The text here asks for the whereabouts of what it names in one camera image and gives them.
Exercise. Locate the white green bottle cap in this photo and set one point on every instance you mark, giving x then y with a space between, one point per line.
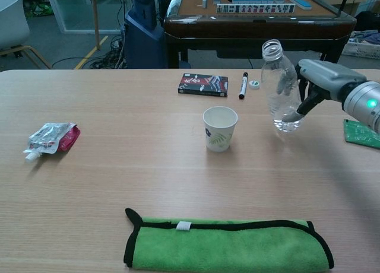
254 85

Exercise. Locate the dark wooden mahjong table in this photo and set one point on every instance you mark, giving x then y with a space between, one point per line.
237 29

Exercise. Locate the wooden pole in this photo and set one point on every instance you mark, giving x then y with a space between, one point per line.
95 20

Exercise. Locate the blue robot base column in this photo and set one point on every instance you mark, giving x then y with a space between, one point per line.
144 38

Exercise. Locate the white plastic basket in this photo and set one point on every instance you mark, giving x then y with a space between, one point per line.
362 50

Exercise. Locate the short blue mahjong tile row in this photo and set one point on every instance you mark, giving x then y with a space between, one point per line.
252 0

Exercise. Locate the silver spout pouch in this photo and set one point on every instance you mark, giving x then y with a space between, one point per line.
44 136

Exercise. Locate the transparent plastic water bottle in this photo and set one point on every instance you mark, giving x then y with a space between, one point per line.
282 107

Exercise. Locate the green foil packet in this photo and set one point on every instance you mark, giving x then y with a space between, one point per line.
359 136

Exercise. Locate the green microfiber cloth black trim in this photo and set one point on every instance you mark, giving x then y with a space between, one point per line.
225 249

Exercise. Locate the black and white marker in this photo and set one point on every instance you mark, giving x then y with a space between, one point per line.
243 87

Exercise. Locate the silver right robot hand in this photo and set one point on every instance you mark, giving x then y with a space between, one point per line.
329 77

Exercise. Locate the row of face-up mahjong tiles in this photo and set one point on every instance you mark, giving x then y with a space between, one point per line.
255 8

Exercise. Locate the long blue mahjong tile row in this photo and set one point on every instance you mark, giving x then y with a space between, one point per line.
298 0

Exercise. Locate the paper cup with leaf print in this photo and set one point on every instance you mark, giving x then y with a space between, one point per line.
219 136

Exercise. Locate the red snack packet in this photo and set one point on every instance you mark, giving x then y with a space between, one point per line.
70 138

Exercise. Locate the white chair with wooden legs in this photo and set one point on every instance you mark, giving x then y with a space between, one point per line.
12 20

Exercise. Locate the black playing card box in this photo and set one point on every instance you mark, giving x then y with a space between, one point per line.
203 84

